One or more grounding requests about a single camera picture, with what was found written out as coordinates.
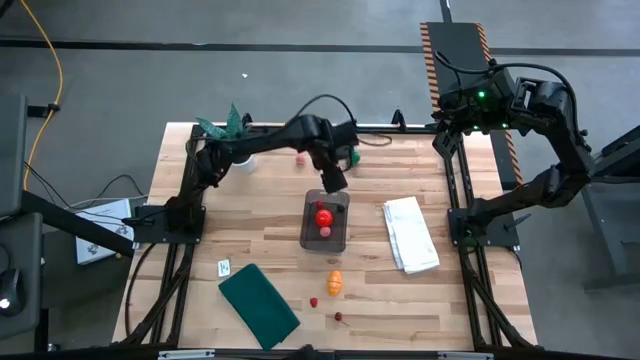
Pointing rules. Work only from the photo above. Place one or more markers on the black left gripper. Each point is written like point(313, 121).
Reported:
point(330, 160)

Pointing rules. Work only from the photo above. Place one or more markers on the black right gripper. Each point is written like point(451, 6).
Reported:
point(475, 107)

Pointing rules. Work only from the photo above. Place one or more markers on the green toy pepper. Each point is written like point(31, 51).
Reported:
point(355, 157)

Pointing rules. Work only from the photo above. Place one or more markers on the red toy tomato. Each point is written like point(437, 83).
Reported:
point(324, 218)

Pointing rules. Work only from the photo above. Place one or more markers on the pink toy fruit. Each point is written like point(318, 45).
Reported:
point(300, 159)
point(325, 231)

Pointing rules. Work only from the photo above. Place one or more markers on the orange toy pumpkin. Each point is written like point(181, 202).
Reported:
point(335, 283)

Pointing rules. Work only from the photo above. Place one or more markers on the dark red cherry with stem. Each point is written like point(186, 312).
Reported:
point(338, 316)

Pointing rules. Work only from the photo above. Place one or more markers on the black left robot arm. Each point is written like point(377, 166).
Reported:
point(260, 142)

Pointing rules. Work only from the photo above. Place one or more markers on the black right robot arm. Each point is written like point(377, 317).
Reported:
point(565, 125)

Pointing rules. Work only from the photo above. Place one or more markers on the translucent grey tupperware container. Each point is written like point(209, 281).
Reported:
point(312, 240)

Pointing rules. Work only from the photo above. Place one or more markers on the white folded towel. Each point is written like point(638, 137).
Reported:
point(410, 235)

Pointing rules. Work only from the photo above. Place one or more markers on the black hazard-striped floor mat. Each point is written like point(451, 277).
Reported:
point(467, 37)

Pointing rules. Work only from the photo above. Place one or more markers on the snake plant in white pot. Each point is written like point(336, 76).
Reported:
point(234, 122)

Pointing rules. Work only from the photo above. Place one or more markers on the black floor strip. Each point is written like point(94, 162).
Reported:
point(200, 46)
point(445, 10)

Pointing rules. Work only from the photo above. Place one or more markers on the small white printed card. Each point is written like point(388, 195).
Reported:
point(223, 268)

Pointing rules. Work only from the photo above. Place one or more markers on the dark green folded cloth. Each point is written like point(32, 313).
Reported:
point(257, 305)

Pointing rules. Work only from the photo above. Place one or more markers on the black metal stand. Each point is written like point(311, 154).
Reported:
point(610, 225)

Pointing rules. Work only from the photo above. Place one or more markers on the white printed cardboard box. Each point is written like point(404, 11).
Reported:
point(92, 250)

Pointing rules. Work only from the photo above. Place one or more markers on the black desk beam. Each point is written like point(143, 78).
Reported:
point(75, 225)

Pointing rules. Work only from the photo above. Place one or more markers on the grey desk top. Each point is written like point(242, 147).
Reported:
point(10, 150)

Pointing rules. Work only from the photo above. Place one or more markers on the black computer mouse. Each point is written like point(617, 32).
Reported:
point(12, 290)

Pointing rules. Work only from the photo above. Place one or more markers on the black frame bracket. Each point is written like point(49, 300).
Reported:
point(398, 121)
point(246, 120)

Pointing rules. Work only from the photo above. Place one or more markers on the black aluminium table frame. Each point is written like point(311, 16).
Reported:
point(380, 129)

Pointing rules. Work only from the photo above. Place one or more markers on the silver aluminium bracket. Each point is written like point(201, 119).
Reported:
point(186, 355)
point(465, 356)

